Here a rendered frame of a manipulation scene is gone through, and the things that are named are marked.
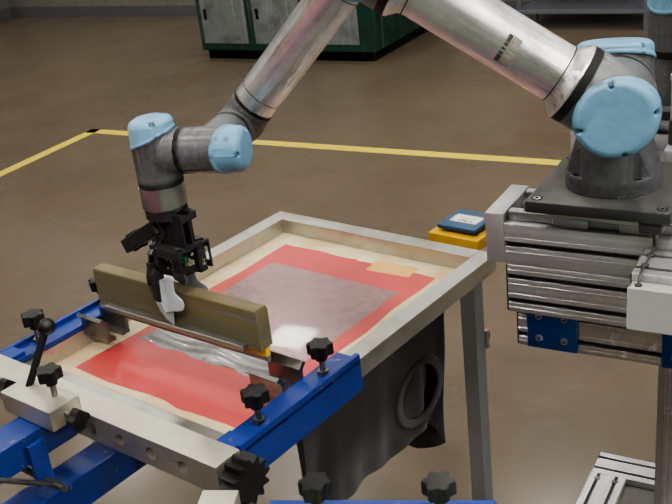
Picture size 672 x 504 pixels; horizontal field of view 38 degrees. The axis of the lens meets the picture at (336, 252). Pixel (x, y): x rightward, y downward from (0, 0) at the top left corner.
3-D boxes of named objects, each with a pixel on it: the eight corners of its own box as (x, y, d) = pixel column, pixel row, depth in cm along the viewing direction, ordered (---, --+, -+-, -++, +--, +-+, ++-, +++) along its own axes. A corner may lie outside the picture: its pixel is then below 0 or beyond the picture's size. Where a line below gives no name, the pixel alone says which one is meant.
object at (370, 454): (418, 423, 218) (406, 278, 204) (452, 434, 213) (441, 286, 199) (285, 545, 186) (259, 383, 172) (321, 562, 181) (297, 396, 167)
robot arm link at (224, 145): (256, 110, 160) (193, 113, 163) (234, 132, 150) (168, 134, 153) (263, 156, 163) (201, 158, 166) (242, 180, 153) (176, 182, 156)
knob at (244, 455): (244, 477, 143) (236, 434, 140) (273, 489, 140) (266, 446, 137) (208, 505, 138) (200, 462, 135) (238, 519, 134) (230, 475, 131)
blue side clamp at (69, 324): (129, 314, 204) (122, 284, 201) (145, 319, 201) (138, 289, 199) (7, 383, 183) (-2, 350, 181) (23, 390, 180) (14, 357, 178)
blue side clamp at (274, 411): (340, 381, 171) (336, 346, 169) (363, 389, 168) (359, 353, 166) (222, 474, 151) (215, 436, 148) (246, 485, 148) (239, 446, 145)
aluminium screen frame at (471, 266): (282, 225, 237) (280, 210, 235) (496, 270, 202) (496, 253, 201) (7, 380, 182) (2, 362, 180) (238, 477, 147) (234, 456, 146)
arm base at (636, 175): (672, 168, 160) (674, 109, 156) (651, 202, 148) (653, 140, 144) (580, 162, 167) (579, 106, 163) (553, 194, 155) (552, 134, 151)
